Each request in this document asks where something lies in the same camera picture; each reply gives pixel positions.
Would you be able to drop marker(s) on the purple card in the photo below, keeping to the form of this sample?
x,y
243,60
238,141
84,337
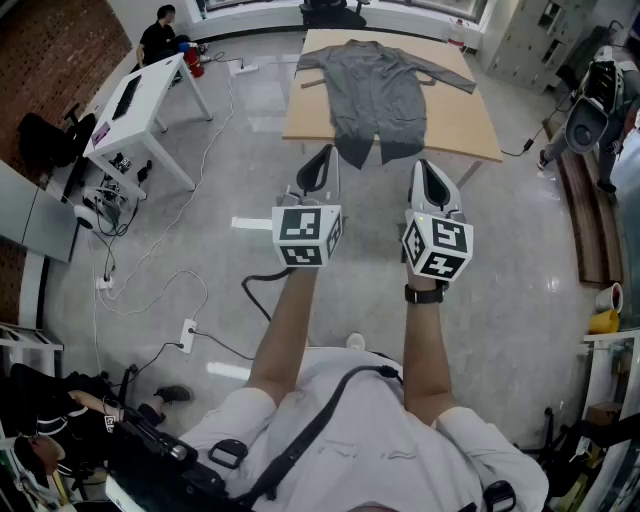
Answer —
x,y
100,135

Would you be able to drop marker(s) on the yellow cup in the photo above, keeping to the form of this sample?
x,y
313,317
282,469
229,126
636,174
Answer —
x,y
604,322

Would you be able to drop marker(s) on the black camera rig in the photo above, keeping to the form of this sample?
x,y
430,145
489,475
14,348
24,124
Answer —
x,y
160,465

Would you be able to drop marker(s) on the grey partition panel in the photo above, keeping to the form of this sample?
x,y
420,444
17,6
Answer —
x,y
35,215

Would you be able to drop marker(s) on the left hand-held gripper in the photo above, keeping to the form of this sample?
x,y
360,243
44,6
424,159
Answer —
x,y
300,235

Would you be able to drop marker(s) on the grey pod with round opening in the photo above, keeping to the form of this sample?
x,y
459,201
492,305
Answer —
x,y
585,125

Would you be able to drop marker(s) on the large black framed window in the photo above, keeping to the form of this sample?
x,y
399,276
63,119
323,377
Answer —
x,y
400,7

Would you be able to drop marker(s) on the red cylinder with blue top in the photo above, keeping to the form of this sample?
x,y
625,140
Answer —
x,y
194,62

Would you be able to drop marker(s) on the wooden planks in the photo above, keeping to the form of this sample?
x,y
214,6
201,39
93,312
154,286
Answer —
x,y
592,225

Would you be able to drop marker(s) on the black keyboard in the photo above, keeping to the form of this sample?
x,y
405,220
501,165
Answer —
x,y
125,99

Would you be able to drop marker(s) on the person's right forearm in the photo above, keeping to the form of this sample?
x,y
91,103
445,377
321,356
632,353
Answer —
x,y
425,350

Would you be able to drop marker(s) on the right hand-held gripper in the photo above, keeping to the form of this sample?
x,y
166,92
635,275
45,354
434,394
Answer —
x,y
440,245

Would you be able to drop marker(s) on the black mesh office chair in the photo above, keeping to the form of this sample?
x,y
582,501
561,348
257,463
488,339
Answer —
x,y
332,12

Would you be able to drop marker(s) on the clear jug with red cap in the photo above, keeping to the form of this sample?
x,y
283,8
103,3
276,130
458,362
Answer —
x,y
456,34

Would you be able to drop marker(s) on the person's left forearm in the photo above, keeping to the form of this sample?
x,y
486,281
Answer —
x,y
285,330

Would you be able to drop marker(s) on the white power strip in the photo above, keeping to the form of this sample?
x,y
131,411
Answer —
x,y
246,68
188,336
105,283

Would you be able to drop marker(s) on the person's white shoe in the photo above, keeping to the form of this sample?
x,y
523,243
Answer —
x,y
355,341

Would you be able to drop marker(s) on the black padded office chair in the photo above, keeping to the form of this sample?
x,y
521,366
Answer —
x,y
55,137

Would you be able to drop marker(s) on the person's white shirt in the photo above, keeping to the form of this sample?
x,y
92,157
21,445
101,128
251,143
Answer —
x,y
360,450

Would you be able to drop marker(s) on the grey robe garment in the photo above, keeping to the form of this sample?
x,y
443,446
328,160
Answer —
x,y
380,100

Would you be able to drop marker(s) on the white shelf rack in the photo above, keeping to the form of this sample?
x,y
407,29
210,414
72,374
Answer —
x,y
615,400
30,345

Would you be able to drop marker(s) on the white desk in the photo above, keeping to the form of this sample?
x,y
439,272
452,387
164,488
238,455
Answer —
x,y
145,100

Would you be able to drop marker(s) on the small black adapter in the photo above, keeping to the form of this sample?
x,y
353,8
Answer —
x,y
144,171

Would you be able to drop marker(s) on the grey locker cabinet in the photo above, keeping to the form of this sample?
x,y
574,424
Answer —
x,y
530,45

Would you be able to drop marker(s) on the white bucket with red inside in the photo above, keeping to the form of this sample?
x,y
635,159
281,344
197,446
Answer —
x,y
609,296

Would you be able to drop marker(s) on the black wristwatch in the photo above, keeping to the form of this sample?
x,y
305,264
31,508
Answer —
x,y
424,294

